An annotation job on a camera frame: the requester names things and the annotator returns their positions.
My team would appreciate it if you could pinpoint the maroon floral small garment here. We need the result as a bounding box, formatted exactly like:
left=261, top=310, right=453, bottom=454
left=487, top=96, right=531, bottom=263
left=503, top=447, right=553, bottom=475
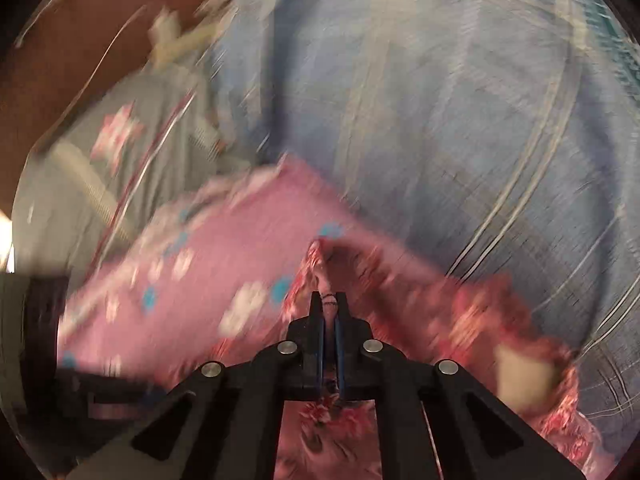
left=274, top=240, right=615, bottom=479

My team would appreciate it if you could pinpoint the pink floral bed sheet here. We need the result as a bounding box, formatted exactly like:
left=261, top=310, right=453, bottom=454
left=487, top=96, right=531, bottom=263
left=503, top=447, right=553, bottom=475
left=56, top=154, right=442, bottom=386

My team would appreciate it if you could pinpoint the grey patterned cloth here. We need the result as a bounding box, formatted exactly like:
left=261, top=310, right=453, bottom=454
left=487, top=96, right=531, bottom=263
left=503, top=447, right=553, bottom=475
left=13, top=60, right=248, bottom=288

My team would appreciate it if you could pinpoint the blue plaid blanket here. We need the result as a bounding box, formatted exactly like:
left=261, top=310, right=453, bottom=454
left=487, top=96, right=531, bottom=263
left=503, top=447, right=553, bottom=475
left=217, top=0, right=639, bottom=454

